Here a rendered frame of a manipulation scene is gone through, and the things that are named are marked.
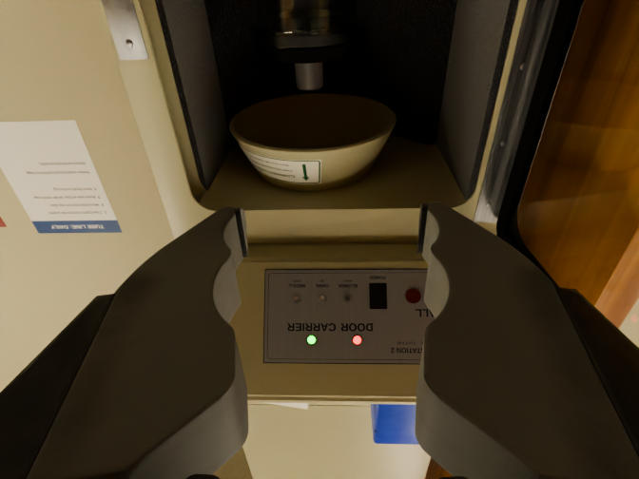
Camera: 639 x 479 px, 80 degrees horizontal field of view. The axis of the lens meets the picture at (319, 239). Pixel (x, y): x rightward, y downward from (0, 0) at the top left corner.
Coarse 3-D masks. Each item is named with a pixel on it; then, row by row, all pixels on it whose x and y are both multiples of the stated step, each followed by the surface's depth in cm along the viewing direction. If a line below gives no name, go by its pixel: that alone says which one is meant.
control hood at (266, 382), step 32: (256, 256) 37; (288, 256) 37; (320, 256) 37; (352, 256) 37; (384, 256) 37; (416, 256) 36; (256, 288) 37; (256, 320) 36; (256, 352) 36; (256, 384) 35; (288, 384) 35; (320, 384) 35; (352, 384) 35; (384, 384) 35; (416, 384) 35
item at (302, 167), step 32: (288, 96) 47; (320, 96) 48; (352, 96) 47; (256, 128) 45; (288, 128) 48; (320, 128) 49; (352, 128) 47; (384, 128) 41; (256, 160) 38; (288, 160) 35; (320, 160) 35; (352, 160) 36
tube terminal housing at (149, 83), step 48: (144, 0) 29; (144, 96) 31; (384, 144) 48; (432, 144) 46; (192, 192) 39; (240, 192) 39; (288, 192) 39; (336, 192) 39; (384, 192) 38; (432, 192) 38; (288, 240) 39; (336, 240) 38; (384, 240) 38
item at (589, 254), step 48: (624, 0) 20; (576, 48) 23; (624, 48) 20; (576, 96) 23; (624, 96) 20; (576, 144) 24; (624, 144) 20; (528, 192) 29; (576, 192) 24; (624, 192) 20; (528, 240) 30; (576, 240) 24; (624, 240) 21; (576, 288) 25; (624, 288) 21
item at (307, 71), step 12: (264, 48) 35; (336, 48) 34; (348, 48) 36; (276, 60) 36; (288, 60) 35; (300, 60) 34; (312, 60) 34; (324, 60) 35; (300, 72) 38; (312, 72) 37; (300, 84) 38; (312, 84) 38
